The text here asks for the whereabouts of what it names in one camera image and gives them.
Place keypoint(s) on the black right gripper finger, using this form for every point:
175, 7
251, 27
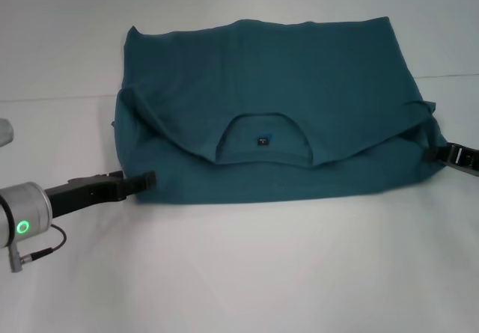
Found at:
456, 157

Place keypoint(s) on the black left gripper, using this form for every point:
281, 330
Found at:
86, 192

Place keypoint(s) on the teal t-shirt with pink print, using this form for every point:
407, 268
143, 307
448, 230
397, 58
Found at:
277, 71

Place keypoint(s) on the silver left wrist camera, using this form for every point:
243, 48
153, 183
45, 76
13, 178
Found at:
5, 132

